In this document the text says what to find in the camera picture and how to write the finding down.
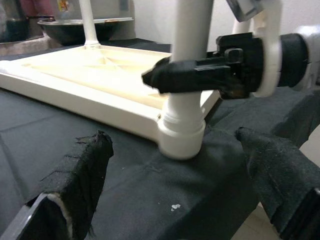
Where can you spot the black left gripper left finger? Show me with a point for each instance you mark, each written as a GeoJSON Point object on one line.
{"type": "Point", "coordinates": [75, 180]}

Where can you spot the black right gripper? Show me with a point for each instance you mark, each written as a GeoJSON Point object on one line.
{"type": "Point", "coordinates": [250, 72]}

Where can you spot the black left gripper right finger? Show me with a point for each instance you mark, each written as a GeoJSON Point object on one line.
{"type": "Point", "coordinates": [282, 180]}

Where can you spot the white plastic table leg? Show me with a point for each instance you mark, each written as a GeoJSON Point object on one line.
{"type": "Point", "coordinates": [88, 25]}
{"type": "Point", "coordinates": [240, 27]}
{"type": "Point", "coordinates": [192, 30]}

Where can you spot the white children table top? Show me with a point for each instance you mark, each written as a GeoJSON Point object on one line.
{"type": "Point", "coordinates": [75, 82]}

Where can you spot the black tablecloth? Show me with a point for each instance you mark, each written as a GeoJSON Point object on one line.
{"type": "Point", "coordinates": [150, 187]}

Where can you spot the clear plastic storage bin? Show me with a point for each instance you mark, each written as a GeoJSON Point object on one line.
{"type": "Point", "coordinates": [107, 10]}

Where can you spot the black round basin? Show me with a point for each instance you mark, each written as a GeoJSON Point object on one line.
{"type": "Point", "coordinates": [67, 32]}

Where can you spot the beige patterned bench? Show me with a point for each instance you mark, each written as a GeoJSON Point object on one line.
{"type": "Point", "coordinates": [25, 47]}

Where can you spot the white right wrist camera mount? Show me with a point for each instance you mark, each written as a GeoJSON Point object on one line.
{"type": "Point", "coordinates": [271, 37]}

